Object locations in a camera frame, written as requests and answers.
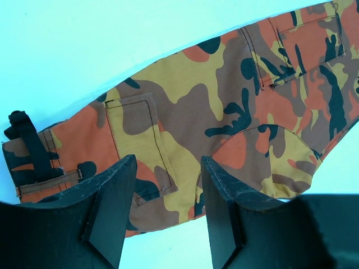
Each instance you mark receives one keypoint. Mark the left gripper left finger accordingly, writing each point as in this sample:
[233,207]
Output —
[81,227]

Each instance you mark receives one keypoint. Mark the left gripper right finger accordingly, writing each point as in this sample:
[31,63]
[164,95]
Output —
[248,229]

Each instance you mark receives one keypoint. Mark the orange camouflage trousers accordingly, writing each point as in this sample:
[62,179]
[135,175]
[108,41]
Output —
[268,102]

